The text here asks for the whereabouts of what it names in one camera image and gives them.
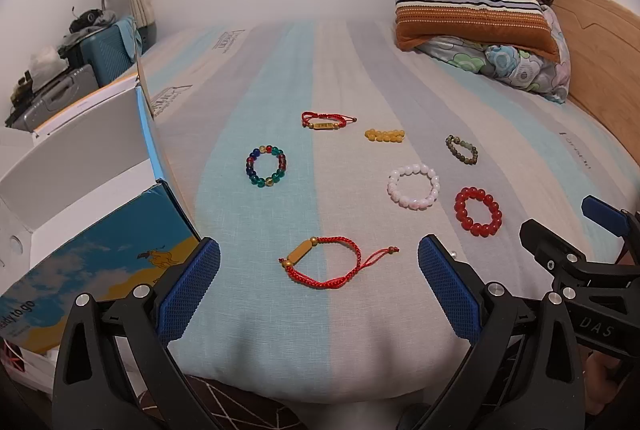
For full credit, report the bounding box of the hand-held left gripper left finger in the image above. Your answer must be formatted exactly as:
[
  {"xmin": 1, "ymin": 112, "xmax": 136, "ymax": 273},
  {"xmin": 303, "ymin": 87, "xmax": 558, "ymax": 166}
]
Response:
[{"xmin": 51, "ymin": 237, "xmax": 222, "ymax": 430}]

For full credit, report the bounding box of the dark bag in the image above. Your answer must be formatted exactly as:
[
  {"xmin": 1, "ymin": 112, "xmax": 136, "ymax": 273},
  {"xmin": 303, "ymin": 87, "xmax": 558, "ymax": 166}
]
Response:
[{"xmin": 68, "ymin": 8, "xmax": 119, "ymax": 34}]

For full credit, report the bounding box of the wooden headboard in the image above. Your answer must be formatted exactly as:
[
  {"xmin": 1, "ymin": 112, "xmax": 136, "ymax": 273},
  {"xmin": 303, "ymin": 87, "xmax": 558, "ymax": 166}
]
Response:
[{"xmin": 542, "ymin": 0, "xmax": 640, "ymax": 192}]

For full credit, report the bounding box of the yellow bead bracelet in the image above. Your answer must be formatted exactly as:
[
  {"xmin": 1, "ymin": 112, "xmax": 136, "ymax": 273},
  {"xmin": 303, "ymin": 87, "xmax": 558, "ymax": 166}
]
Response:
[{"xmin": 364, "ymin": 127, "xmax": 406, "ymax": 144}]

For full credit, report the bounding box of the striped orange pillow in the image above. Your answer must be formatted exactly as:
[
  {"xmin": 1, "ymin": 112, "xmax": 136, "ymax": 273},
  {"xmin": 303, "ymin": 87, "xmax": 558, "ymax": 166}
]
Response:
[{"xmin": 393, "ymin": 0, "xmax": 562, "ymax": 62}]

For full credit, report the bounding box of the floral pillow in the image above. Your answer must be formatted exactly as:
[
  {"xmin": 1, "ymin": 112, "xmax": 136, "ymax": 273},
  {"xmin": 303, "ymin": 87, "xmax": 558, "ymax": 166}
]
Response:
[{"xmin": 416, "ymin": 4, "xmax": 572, "ymax": 104}]

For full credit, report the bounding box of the multicolour glass bead bracelet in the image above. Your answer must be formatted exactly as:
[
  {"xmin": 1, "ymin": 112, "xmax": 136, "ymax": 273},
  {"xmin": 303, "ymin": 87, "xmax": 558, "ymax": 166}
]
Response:
[{"xmin": 245, "ymin": 145, "xmax": 288, "ymax": 189}]

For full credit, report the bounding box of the pale pink bead bracelet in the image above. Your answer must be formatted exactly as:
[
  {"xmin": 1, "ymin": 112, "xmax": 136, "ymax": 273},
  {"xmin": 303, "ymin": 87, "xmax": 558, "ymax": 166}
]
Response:
[{"xmin": 387, "ymin": 163, "xmax": 442, "ymax": 212}]

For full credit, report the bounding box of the dark green bead bracelet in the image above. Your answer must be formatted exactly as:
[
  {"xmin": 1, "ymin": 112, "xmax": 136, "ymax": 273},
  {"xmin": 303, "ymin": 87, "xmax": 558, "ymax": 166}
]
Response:
[{"xmin": 445, "ymin": 135, "xmax": 479, "ymax": 165}]

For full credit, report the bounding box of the red bead bracelet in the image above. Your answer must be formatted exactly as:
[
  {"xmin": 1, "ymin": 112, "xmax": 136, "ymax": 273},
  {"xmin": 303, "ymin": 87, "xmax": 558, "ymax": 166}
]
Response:
[{"xmin": 454, "ymin": 187, "xmax": 503, "ymax": 237}]

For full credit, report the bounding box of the red cord bracelet gold bar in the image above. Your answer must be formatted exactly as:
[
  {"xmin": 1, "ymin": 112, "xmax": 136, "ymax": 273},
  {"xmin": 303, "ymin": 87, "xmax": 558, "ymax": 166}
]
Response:
[{"xmin": 301, "ymin": 111, "xmax": 358, "ymax": 131}]

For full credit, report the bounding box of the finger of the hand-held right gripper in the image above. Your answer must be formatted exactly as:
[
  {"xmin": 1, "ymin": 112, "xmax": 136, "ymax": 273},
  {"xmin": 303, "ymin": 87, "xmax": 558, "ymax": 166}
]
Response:
[
  {"xmin": 519, "ymin": 219, "xmax": 601, "ymax": 283},
  {"xmin": 581, "ymin": 195, "xmax": 640, "ymax": 257}
]

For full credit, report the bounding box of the grey hard case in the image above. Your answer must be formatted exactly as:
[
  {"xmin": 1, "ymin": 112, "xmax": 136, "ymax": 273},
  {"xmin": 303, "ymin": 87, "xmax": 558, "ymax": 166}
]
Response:
[{"xmin": 5, "ymin": 63, "xmax": 99, "ymax": 132}]

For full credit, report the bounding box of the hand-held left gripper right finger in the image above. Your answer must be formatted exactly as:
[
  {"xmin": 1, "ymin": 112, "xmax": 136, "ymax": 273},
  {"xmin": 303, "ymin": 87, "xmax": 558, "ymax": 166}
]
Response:
[{"xmin": 417, "ymin": 234, "xmax": 586, "ymax": 430}]

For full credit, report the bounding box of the dark patterned rug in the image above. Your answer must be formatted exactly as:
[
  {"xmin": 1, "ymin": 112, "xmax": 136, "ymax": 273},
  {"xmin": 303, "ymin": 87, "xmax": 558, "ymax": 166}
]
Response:
[{"xmin": 127, "ymin": 374, "xmax": 313, "ymax": 430}]

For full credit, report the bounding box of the red cord bracelet wooden tube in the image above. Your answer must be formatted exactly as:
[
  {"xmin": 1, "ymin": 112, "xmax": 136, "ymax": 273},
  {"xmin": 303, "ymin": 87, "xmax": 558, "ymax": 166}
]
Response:
[{"xmin": 278, "ymin": 236, "xmax": 400, "ymax": 290}]

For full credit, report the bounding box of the striped bed sheet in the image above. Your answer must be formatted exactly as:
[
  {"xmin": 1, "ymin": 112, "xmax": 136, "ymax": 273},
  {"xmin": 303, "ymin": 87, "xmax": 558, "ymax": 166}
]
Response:
[{"xmin": 135, "ymin": 18, "xmax": 640, "ymax": 406}]

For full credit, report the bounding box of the teal suitcase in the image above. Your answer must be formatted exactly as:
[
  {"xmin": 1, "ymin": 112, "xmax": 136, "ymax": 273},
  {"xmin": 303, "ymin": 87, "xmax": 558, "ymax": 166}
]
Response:
[{"xmin": 66, "ymin": 17, "xmax": 144, "ymax": 90}]

